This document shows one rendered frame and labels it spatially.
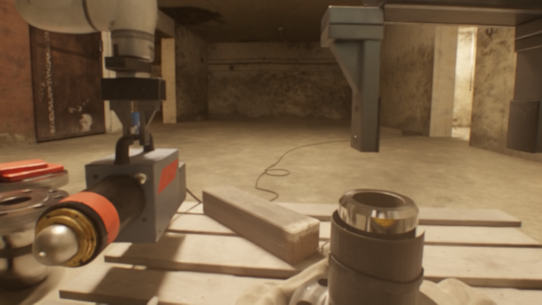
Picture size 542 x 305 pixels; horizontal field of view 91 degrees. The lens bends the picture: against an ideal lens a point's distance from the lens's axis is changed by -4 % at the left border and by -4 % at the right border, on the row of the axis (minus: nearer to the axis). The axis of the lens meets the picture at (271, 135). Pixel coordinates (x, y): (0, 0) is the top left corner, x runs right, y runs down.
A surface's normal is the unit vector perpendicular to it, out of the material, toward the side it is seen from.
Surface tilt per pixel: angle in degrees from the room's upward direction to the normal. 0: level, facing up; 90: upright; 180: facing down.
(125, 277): 0
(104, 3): 96
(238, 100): 90
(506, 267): 0
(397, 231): 90
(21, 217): 90
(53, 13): 123
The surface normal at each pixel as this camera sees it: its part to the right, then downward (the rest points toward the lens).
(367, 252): -0.54, 0.08
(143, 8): 0.78, 0.10
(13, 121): 0.99, 0.02
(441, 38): -0.10, 0.11
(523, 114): -1.00, -0.01
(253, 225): -0.74, 0.07
